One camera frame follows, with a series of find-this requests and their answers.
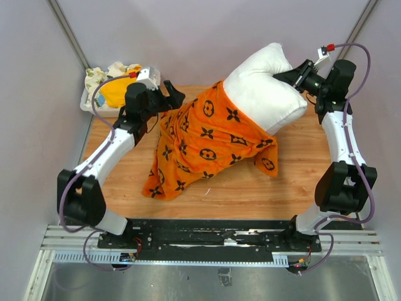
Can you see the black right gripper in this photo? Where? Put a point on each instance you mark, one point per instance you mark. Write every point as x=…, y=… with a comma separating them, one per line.
x=296, y=76

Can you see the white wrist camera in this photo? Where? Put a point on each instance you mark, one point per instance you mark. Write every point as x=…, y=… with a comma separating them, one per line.
x=150, y=77
x=323, y=57

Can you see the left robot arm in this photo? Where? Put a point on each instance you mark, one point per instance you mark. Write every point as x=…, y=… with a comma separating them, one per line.
x=80, y=198

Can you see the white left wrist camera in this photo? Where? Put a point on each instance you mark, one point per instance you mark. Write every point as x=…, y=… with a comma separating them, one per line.
x=150, y=77

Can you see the right aluminium frame post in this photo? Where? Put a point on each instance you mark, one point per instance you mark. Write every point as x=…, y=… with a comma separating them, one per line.
x=364, y=17

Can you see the aluminium frame post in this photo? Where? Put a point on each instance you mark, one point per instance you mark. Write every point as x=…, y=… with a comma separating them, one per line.
x=364, y=17
x=68, y=32

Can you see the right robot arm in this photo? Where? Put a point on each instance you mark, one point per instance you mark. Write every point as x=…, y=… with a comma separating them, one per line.
x=347, y=183

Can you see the white pillow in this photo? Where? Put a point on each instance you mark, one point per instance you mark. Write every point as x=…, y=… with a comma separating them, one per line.
x=268, y=102

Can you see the orange monogram pillowcase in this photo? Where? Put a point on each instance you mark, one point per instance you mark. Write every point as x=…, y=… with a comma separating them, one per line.
x=203, y=138

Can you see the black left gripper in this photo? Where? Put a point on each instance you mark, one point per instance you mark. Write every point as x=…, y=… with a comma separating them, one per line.
x=175, y=101

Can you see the white plastic bin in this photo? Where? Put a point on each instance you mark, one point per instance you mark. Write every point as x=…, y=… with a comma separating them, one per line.
x=104, y=112

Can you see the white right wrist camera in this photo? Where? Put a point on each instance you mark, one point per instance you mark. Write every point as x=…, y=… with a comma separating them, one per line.
x=323, y=57

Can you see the floral patterned cloth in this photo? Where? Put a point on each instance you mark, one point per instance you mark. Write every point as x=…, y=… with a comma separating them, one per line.
x=94, y=77

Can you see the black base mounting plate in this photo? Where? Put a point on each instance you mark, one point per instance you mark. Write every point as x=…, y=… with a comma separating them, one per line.
x=211, y=239

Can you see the yellow cloth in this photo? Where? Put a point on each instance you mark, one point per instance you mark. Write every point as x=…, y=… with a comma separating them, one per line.
x=114, y=91

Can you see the left aluminium frame post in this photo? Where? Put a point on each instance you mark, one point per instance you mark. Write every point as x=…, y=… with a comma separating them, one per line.
x=68, y=32

